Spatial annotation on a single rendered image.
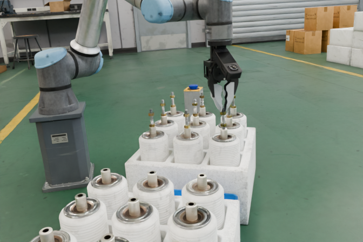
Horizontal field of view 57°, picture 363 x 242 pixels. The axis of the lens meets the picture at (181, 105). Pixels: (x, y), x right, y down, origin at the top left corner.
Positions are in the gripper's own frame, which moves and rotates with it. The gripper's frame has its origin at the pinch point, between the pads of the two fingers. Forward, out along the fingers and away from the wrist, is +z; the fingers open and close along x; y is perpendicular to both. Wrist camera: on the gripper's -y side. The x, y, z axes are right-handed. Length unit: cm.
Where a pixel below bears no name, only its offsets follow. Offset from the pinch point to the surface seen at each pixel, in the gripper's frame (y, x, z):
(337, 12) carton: 302, -292, -18
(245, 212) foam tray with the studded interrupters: -9.6, -2.2, 30.4
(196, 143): 2.2, 8.6, 11.1
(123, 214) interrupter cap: -30.2, 34.5, 9.9
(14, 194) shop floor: 39, 71, 35
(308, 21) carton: 316, -258, -8
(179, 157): 3.9, 13.8, 15.5
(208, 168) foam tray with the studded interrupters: -3.5, 7.0, 17.1
